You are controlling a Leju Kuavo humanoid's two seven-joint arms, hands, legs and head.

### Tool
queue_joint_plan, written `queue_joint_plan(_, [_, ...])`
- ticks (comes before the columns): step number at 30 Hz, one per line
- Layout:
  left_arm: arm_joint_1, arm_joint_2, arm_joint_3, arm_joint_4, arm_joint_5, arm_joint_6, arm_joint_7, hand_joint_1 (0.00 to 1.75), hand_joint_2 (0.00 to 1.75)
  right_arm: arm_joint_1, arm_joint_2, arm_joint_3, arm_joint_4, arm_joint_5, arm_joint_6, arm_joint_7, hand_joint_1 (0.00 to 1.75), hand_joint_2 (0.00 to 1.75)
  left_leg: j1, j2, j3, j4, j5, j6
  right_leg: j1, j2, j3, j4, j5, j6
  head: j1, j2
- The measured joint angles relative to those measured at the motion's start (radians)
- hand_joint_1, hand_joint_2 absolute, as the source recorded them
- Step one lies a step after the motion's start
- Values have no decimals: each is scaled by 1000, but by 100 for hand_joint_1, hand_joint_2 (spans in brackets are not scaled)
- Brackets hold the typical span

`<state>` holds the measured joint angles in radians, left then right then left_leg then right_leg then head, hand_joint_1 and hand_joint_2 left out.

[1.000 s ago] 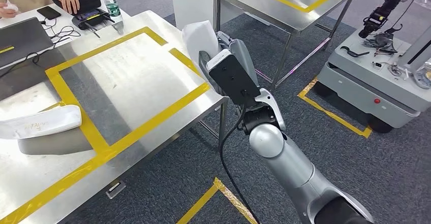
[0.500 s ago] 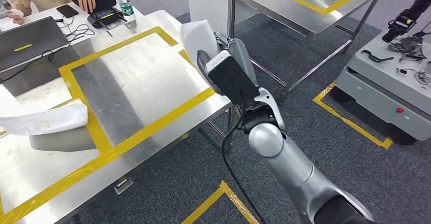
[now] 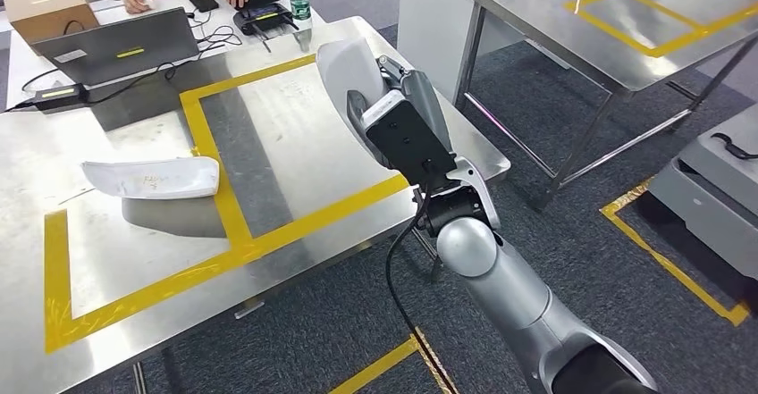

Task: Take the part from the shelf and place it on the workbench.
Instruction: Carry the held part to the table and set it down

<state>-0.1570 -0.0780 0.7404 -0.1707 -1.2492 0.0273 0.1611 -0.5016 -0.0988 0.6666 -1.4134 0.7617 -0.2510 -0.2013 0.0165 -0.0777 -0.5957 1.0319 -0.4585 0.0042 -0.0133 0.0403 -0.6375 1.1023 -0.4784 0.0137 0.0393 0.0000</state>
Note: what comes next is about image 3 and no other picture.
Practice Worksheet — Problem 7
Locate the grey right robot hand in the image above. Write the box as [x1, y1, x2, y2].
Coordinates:
[345, 53, 455, 157]

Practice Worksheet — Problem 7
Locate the white curved plastic part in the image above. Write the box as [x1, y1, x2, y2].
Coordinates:
[80, 155, 222, 201]
[315, 37, 400, 172]

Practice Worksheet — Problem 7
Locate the steel workbench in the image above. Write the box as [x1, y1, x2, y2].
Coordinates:
[0, 14, 513, 394]

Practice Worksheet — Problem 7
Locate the white cabinet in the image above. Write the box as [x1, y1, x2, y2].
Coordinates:
[395, 0, 524, 106]

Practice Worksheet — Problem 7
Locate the steel table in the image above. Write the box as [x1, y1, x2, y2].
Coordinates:
[451, 0, 758, 214]

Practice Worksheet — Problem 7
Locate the yellow floor tape line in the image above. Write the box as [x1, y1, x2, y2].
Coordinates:
[327, 326, 461, 394]
[599, 178, 754, 329]

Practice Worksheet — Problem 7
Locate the grey laptop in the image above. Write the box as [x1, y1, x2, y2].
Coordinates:
[29, 5, 201, 88]

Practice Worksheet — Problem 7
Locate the white desk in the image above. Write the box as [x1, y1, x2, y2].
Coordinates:
[4, 0, 328, 113]

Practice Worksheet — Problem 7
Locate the black power adapter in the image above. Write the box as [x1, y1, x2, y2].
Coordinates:
[31, 81, 91, 113]

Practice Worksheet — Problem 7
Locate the brown cardboard box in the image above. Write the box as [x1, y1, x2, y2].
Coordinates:
[2, 0, 101, 47]

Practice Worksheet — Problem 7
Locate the black and pale wrist camera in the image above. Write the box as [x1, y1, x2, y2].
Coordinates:
[359, 88, 459, 196]

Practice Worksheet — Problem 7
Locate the black camera cable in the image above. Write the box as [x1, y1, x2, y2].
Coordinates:
[383, 185, 461, 394]

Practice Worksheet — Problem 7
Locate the black laptop cable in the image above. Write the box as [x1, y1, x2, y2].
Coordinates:
[0, 7, 245, 114]

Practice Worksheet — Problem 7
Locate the black cable on cart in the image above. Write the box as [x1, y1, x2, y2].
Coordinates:
[709, 131, 758, 163]

